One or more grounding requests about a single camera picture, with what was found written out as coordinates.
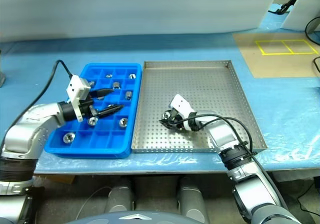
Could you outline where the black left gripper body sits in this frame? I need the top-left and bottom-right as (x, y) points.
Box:
(79, 98), (101, 119)

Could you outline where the black looped cable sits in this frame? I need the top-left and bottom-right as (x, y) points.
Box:
(304, 15), (320, 46)

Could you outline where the black metal stand leg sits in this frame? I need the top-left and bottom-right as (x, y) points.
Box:
(268, 0), (297, 15)

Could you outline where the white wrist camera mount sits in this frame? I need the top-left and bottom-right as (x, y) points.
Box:
(65, 75), (91, 123)
(170, 93), (198, 131)

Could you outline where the blue plastic table cover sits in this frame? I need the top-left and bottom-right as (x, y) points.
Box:
(0, 11), (320, 176)

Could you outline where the white foam board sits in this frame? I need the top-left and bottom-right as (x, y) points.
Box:
(279, 0), (320, 31)

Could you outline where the grey rounded leg shell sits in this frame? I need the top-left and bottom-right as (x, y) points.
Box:
(178, 176), (211, 220)
(107, 177), (135, 214)

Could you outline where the grey-blue rounded robot chest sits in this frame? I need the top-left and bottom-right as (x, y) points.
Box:
(63, 210), (208, 224)

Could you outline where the grey metal object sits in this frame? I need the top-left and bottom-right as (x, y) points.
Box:
(0, 48), (7, 89)

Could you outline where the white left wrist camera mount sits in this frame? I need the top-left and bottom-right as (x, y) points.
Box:
(65, 75), (91, 123)

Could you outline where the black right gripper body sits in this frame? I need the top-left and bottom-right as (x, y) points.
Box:
(168, 117), (188, 130)

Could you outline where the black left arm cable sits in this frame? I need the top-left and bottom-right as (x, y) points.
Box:
(0, 59), (74, 150)

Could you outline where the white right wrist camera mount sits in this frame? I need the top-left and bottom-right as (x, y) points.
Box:
(170, 93), (198, 131)

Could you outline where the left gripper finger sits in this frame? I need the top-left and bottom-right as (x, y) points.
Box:
(96, 104), (125, 117)
(89, 88), (115, 98)

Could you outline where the blue compartment tray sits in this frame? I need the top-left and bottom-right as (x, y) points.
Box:
(43, 62), (144, 160)

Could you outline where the black curved cable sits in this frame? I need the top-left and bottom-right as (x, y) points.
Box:
(312, 55), (320, 74)

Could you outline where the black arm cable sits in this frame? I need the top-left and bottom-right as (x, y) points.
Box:
(183, 113), (291, 215)
(0, 59), (74, 150)

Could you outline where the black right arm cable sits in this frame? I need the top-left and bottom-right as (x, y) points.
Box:
(183, 113), (291, 215)

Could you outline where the brown cardboard mat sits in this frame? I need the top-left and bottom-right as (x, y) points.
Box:
(232, 32), (320, 79)

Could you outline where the perforated metal tray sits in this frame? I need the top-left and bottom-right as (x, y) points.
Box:
(131, 60), (269, 154)

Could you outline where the large white foam backdrop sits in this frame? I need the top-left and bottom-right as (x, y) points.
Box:
(0, 0), (278, 45)

